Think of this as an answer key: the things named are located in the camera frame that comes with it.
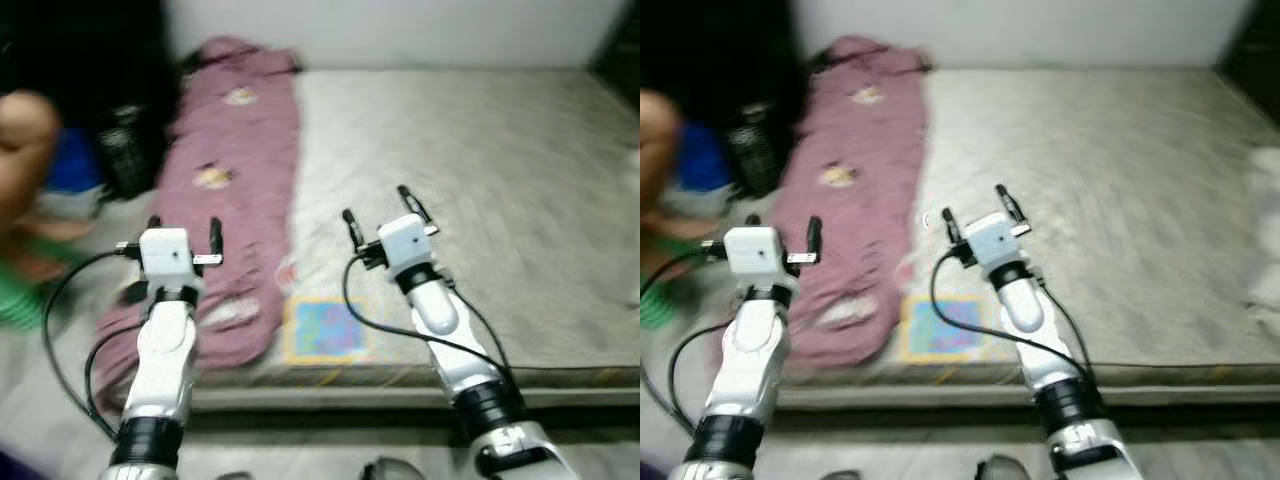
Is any colourful children's picture book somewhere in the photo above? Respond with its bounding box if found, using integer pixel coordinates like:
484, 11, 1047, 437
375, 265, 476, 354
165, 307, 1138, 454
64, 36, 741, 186
900, 293, 986, 363
282, 295, 373, 366

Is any white quilted mattress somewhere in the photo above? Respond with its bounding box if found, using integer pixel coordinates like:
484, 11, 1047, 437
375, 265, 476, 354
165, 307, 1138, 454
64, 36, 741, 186
190, 68, 641, 386
915, 68, 1280, 386

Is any black bag with white print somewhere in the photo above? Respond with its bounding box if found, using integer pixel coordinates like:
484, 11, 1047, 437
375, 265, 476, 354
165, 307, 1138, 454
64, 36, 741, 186
725, 100, 781, 196
97, 105, 156, 199

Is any blue cloth bundle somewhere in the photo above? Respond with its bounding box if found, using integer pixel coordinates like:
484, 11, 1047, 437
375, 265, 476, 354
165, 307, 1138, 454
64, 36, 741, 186
680, 122, 736, 193
45, 128, 106, 196

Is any pink printed blanket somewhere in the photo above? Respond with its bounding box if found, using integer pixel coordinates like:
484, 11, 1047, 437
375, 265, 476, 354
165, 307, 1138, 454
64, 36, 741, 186
715, 35, 931, 366
95, 38, 301, 401

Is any green striped cloth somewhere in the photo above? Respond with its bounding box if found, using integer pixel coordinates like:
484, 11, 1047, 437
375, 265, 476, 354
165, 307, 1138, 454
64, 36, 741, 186
0, 238, 83, 333
640, 238, 703, 331

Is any person's bare knee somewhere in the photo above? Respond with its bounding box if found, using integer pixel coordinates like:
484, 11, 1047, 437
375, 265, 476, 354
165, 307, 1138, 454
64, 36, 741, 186
0, 90, 61, 236
640, 88, 681, 236

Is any grey bed base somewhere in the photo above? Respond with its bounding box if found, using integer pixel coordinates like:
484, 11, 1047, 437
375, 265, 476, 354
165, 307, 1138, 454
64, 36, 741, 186
780, 380, 1280, 413
190, 380, 641, 416

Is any grey right robot leg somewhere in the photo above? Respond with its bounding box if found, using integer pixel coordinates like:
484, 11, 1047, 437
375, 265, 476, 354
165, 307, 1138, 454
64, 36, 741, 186
975, 455, 1036, 480
360, 458, 426, 480

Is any white pillow with green tree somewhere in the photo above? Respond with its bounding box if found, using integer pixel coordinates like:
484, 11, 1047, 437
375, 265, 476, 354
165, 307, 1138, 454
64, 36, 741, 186
1245, 145, 1280, 311

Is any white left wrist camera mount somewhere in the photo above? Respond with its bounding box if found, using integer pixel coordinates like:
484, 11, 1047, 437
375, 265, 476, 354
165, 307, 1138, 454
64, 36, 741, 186
138, 228, 193, 291
722, 227, 781, 291

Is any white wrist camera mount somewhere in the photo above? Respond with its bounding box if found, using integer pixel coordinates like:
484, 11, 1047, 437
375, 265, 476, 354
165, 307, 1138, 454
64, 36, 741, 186
138, 228, 193, 291
965, 212, 1021, 271
722, 227, 781, 291
378, 213, 433, 276

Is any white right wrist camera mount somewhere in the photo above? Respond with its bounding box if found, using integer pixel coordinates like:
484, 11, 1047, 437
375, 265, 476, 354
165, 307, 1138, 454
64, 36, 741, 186
965, 212, 1021, 271
378, 213, 433, 276

